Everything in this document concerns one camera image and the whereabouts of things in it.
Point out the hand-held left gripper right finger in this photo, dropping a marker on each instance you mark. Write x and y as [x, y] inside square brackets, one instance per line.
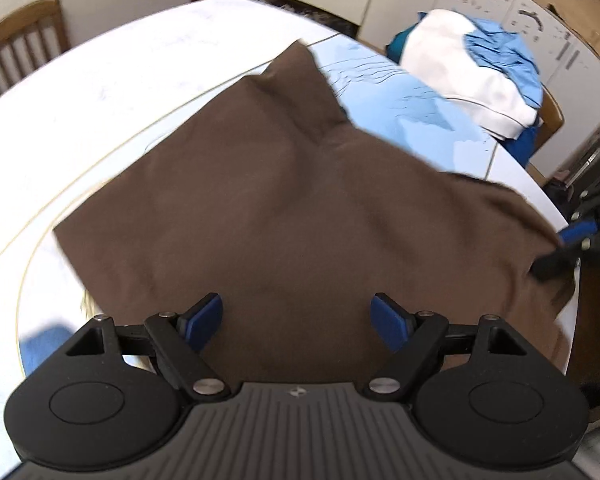
[387, 322]

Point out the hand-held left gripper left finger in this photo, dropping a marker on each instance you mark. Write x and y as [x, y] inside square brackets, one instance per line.
[205, 317]

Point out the brown t-shirt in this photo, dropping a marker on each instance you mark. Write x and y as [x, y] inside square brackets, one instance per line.
[280, 210]

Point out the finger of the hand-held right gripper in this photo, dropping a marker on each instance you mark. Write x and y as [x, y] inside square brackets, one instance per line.
[555, 262]
[580, 230]

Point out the pile of white and blue clothes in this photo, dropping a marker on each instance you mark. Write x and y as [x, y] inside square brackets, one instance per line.
[400, 45]

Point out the light blue garment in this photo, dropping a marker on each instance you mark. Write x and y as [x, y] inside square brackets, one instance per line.
[510, 55]

